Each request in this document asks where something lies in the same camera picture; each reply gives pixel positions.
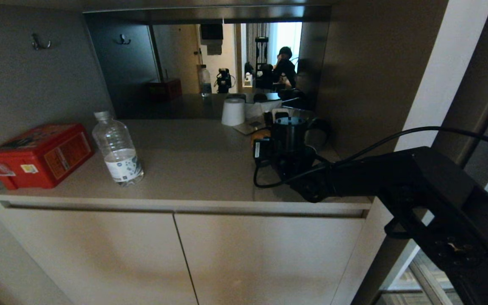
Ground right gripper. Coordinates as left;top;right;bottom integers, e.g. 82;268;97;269
253;136;317;179

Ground black kettle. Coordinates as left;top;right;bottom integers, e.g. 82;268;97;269
272;117;330;151

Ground orange round item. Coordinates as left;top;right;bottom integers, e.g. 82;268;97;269
251;129;272;147

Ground flat serving tray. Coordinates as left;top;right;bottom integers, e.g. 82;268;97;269
233;118;272;136

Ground white paper cup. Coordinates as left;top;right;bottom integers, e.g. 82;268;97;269
221;98;246;127

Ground beige cabinet door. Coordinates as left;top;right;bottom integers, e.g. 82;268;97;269
0;207;199;305
174;212;366;305

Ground clear plastic water bottle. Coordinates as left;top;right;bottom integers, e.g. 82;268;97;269
92;111;145;187

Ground red rectangular box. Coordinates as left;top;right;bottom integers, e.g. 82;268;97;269
0;123;95;190

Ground black cable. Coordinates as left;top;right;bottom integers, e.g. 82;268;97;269
253;126;488;189

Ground wall mirror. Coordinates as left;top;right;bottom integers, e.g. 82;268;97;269
83;17;332;121

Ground metal wall hook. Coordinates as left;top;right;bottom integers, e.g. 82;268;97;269
31;33;52;51

